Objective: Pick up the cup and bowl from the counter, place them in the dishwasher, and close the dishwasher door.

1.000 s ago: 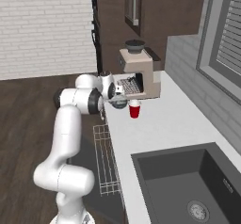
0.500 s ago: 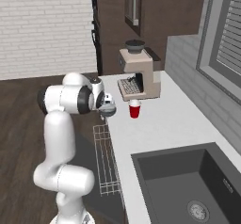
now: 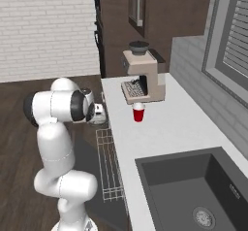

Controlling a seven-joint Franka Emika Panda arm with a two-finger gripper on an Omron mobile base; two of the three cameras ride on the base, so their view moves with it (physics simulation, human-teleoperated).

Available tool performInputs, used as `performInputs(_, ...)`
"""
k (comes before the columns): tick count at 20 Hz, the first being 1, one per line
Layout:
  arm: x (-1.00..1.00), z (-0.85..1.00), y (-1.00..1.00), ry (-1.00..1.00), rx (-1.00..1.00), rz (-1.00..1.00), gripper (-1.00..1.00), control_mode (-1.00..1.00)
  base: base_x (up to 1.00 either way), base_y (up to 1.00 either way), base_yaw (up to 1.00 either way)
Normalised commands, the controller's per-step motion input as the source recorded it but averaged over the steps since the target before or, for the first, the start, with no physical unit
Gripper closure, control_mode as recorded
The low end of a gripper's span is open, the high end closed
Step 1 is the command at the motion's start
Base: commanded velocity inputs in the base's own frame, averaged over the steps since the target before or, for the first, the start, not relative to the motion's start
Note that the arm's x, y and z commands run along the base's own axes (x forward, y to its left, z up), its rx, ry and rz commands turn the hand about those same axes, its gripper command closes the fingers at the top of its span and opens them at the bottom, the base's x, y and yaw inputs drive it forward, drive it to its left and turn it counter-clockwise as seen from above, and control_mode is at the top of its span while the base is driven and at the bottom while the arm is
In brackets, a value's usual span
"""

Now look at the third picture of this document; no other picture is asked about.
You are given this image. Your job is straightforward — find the grey window with blinds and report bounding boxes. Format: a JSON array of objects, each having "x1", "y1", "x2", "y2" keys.
[{"x1": 201, "y1": 0, "x2": 248, "y2": 111}]

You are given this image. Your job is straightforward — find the beige coffee machine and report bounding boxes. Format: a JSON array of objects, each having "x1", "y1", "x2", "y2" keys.
[{"x1": 120, "y1": 49, "x2": 168, "y2": 106}]

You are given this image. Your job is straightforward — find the dark grey dishwasher door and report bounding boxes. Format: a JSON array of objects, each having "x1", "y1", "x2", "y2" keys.
[{"x1": 71, "y1": 137, "x2": 133, "y2": 231}]

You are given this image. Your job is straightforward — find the brown tall cupboard run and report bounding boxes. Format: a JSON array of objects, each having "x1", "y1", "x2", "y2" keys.
[{"x1": 98, "y1": 0, "x2": 214, "y2": 80}]

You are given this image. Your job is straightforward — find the red plastic cup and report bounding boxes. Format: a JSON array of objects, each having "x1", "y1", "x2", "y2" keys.
[{"x1": 132, "y1": 102, "x2": 146, "y2": 123}]

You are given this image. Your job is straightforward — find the white wire dishwasher rack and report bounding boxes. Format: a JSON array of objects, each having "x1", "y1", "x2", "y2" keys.
[{"x1": 95, "y1": 127, "x2": 126, "y2": 204}]

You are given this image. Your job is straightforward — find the dark grey bowl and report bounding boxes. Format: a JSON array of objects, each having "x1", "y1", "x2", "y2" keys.
[{"x1": 128, "y1": 40, "x2": 151, "y2": 56}]

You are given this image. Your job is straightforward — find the dark grey sink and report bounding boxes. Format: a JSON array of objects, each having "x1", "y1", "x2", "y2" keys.
[{"x1": 134, "y1": 146, "x2": 248, "y2": 231}]

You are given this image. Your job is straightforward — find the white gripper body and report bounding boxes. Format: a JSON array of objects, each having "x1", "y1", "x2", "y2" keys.
[{"x1": 88, "y1": 102, "x2": 109, "y2": 127}]

